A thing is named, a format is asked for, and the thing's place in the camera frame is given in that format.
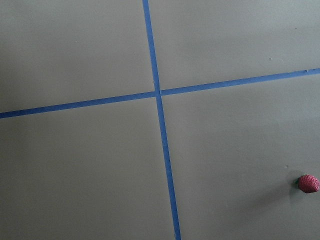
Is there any red strawberry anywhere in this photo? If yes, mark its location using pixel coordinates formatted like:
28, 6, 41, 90
295, 174, 320, 194

